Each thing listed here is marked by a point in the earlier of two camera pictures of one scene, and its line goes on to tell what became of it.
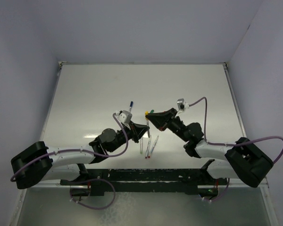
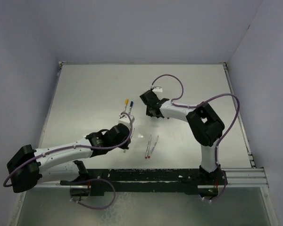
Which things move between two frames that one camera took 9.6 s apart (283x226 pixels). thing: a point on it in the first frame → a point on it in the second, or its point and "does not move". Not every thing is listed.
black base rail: [99, 181] does not move
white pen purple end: [147, 148] does not move
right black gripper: [162, 121] → [147, 112]
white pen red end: [153, 146] does not move
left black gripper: [136, 130] → [125, 145]
